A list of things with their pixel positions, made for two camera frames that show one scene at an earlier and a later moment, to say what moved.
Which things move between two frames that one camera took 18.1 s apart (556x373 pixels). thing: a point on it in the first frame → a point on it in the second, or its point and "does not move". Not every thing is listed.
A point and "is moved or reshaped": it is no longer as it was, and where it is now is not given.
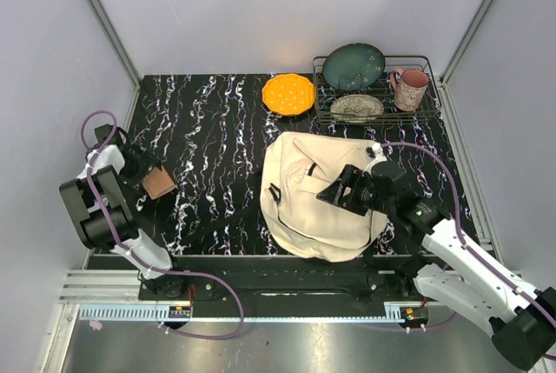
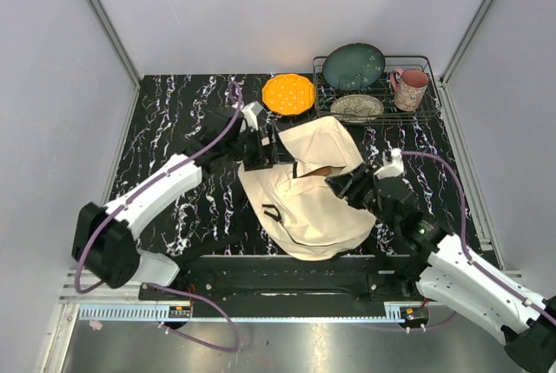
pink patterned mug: x=412 y=86 does not move
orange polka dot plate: x=288 y=94 does not move
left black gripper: x=144 y=162 → x=266 y=156
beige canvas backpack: x=297 y=168 is moved or reshaped
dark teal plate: x=354 y=66 does not move
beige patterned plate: x=356 y=108 does not move
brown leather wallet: x=157 y=183 is moved or reshaped
